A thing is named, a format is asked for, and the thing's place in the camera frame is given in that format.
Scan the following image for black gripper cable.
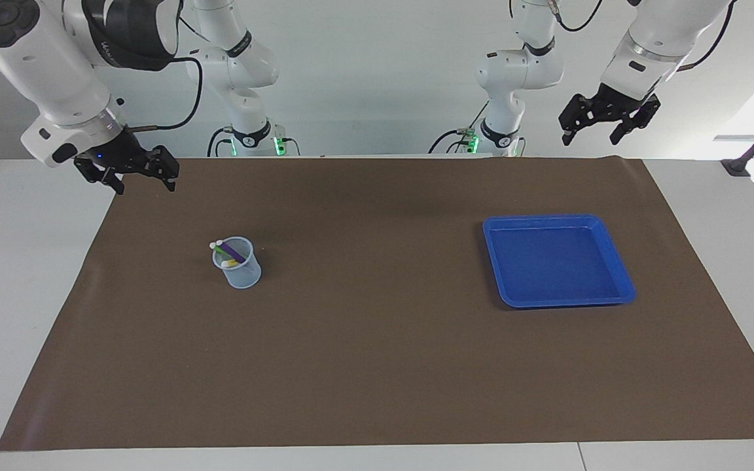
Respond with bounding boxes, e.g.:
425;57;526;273
132;56;203;131
511;0;738;69

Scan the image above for purple marker pen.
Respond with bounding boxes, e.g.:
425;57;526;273
218;241;249;264

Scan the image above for blue plastic tray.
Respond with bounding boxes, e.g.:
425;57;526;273
482;214;637;309

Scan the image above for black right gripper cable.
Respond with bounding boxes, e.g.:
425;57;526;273
132;56;203;131

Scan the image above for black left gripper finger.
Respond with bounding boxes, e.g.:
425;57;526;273
610;97;661;146
560;95;594;145

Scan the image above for brown table mat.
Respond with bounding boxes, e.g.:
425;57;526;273
0;157;754;452

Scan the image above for black base cable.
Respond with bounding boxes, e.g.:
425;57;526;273
428;98;489;154
207;126;234;158

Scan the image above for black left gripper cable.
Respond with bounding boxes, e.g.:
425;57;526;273
511;0;738;69

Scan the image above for translucent plastic cup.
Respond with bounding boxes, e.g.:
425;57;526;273
211;237;262;290

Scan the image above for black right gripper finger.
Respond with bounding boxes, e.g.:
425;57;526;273
75;162;126;196
145;145;180;192

